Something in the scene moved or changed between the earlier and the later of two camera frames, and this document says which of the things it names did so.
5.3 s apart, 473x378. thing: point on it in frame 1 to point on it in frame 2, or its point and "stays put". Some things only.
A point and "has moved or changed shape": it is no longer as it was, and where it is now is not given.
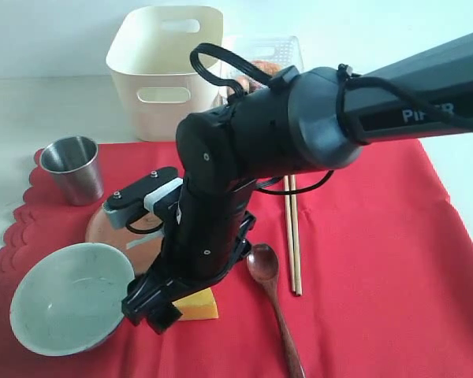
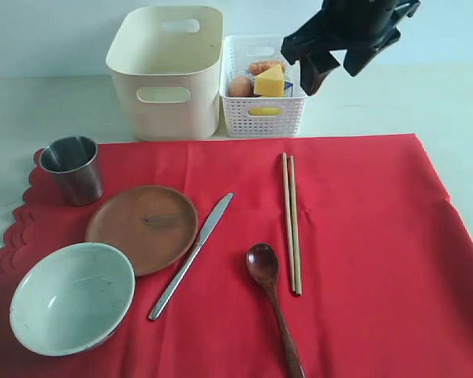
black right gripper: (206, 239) to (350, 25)
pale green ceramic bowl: (72, 299) stays put
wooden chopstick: (288, 202) stays put
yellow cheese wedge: (199, 305) has moved or changed shape
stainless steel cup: (74, 161) stays put
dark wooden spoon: (262, 261) stays put
